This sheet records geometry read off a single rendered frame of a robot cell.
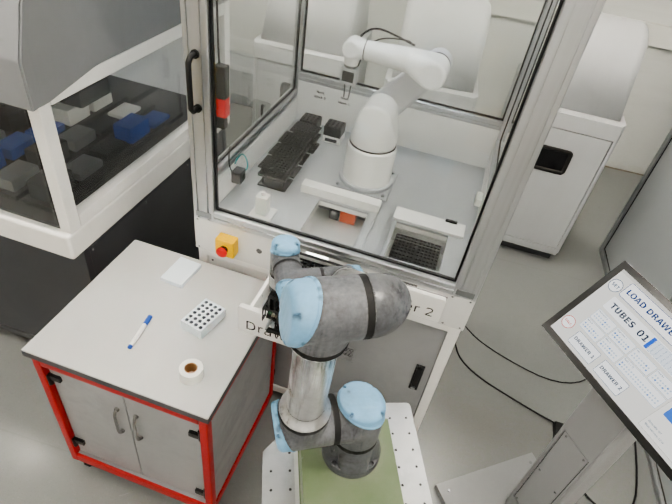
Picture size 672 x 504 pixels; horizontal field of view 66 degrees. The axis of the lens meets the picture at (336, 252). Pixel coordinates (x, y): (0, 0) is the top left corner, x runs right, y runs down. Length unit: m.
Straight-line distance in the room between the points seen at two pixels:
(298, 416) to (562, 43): 1.01
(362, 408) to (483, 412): 1.53
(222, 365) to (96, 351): 0.38
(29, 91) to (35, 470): 1.48
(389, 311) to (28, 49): 1.20
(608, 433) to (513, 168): 0.87
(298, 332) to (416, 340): 1.14
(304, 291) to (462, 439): 1.83
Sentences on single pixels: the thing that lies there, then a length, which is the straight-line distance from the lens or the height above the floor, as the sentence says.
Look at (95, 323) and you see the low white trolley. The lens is 1.84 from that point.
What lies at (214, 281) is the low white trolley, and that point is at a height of 0.76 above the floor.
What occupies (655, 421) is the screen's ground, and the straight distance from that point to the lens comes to 1.62.
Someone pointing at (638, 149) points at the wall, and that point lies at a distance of 5.23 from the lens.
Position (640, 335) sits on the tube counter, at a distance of 1.67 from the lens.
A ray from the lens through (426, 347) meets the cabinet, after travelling 1.96.
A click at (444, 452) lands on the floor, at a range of 2.51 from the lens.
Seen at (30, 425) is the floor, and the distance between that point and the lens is 2.61.
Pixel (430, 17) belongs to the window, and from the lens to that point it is 1.36.
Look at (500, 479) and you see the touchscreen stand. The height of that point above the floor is 0.04.
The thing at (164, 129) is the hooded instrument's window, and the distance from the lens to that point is 2.31.
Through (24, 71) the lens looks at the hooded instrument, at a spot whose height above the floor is 1.48.
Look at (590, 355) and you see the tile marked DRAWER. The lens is 1.69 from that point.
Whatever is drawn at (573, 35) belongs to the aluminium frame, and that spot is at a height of 1.79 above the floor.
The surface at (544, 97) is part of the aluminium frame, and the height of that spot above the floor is 1.64.
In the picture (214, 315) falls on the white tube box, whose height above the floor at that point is 0.80.
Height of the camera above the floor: 2.10
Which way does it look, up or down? 40 degrees down
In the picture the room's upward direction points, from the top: 9 degrees clockwise
